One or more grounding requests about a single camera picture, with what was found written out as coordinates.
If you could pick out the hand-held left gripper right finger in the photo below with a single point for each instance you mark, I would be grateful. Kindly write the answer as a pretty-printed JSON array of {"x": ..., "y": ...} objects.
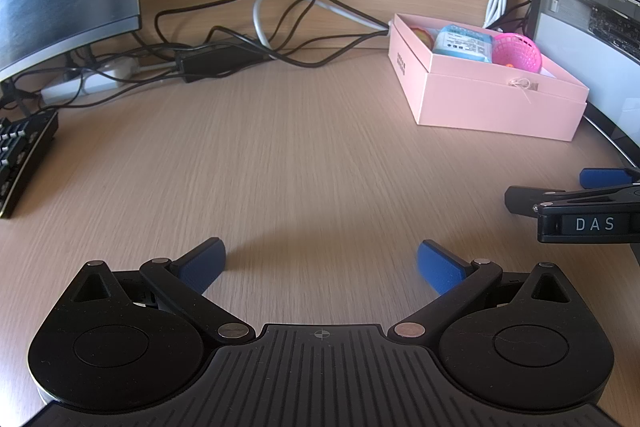
[{"x": 442, "y": 267}]

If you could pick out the light blue tissue packet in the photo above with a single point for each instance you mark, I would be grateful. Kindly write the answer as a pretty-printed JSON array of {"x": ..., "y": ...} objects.
[{"x": 462, "y": 44}]

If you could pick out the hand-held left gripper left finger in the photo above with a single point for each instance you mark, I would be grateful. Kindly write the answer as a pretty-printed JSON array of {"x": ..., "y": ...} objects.
[{"x": 202, "y": 264}]

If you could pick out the white power strip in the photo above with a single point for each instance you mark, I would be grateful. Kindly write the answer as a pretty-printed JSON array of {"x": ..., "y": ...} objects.
[{"x": 100, "y": 82}]

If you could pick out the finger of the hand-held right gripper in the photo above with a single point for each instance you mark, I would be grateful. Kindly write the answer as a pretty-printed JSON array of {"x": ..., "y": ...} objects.
[
  {"x": 530, "y": 199},
  {"x": 607, "y": 177}
]

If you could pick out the pink cardboard box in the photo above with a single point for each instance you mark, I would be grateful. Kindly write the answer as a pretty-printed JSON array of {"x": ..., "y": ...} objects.
[{"x": 490, "y": 107}]

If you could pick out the black keyboard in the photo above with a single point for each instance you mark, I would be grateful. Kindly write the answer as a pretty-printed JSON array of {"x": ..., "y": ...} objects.
[{"x": 20, "y": 162}]

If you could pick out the computer tower case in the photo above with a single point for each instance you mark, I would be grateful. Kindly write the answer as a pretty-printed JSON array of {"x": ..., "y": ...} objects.
[{"x": 590, "y": 32}]

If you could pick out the pink plastic basket scoop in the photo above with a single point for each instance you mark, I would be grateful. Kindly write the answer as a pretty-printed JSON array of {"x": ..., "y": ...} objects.
[{"x": 517, "y": 52}]

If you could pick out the black power adapter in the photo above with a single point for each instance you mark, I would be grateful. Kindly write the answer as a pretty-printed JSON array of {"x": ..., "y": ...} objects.
[{"x": 215, "y": 64}]

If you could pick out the wooden desktop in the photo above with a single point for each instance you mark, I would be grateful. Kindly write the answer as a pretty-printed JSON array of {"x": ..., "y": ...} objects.
[{"x": 280, "y": 167}]

